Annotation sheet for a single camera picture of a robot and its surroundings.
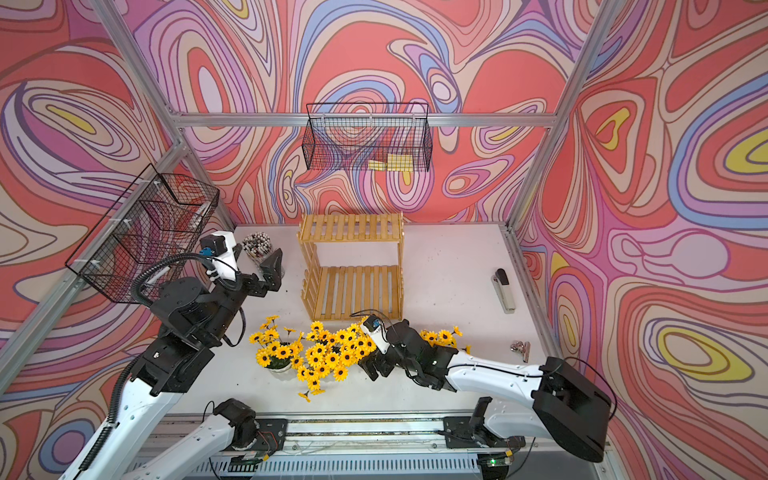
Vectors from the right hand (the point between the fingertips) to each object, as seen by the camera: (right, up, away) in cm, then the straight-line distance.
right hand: (371, 354), depth 80 cm
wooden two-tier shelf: (-8, +23, +26) cm, 36 cm away
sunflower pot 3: (-23, +4, -8) cm, 25 cm away
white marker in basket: (-53, +23, -5) cm, 58 cm away
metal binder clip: (+44, 0, +6) cm, 45 cm away
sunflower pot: (-6, +4, -7) cm, 10 cm away
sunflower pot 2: (-11, +3, -8) cm, 14 cm away
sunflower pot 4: (+19, +6, -6) cm, 21 cm away
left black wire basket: (-56, +38, -3) cm, 67 cm away
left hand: (-21, +29, -19) cm, 41 cm away
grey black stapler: (+43, +17, +17) cm, 49 cm away
